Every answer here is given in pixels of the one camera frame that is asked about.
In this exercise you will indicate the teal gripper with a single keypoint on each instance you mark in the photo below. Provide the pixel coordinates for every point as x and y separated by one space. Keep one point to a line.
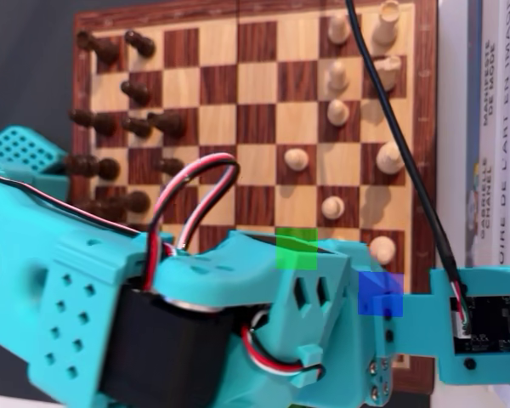
382 369

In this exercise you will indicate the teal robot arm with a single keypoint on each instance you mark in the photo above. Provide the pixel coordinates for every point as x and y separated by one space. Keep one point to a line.
81 272

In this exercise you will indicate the white wooden bishop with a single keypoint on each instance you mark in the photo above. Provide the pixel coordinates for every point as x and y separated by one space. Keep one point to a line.
382 248

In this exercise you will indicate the white wooden pawn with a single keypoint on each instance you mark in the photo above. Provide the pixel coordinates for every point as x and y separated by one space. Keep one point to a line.
338 76
332 207
338 112
339 30
296 159

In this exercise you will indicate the wooden chessboard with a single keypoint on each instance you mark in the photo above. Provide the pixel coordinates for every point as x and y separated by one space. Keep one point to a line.
255 127

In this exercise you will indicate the white wooden knight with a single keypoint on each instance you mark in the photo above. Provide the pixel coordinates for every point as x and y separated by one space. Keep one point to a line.
389 74

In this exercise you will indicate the dark wooden pawn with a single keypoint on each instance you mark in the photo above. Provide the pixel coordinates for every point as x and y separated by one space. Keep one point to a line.
142 44
172 166
138 92
138 203
138 126

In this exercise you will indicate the white printed box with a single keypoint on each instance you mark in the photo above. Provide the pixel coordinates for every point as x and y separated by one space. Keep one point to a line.
489 85

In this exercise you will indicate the dark wooden knight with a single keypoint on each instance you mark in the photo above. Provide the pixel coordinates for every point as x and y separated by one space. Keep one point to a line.
170 123

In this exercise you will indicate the white wooden rook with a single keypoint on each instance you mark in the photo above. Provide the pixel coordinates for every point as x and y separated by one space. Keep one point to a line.
386 30

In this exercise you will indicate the dark wooden queen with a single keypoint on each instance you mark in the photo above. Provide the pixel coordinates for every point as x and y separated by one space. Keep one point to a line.
104 209

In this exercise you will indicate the dark wooden king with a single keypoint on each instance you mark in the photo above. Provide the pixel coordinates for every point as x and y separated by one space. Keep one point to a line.
98 168

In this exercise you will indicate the dark wooden bishop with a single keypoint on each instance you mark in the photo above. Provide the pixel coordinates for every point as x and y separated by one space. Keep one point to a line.
98 123

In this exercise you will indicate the dark wooden rook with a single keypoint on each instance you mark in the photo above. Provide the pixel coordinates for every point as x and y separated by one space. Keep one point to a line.
104 49

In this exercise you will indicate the dark grey mat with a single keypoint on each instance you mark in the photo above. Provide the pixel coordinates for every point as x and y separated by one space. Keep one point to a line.
30 64

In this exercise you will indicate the wrist camera board teal mount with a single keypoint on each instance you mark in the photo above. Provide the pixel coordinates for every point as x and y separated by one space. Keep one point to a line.
493 323

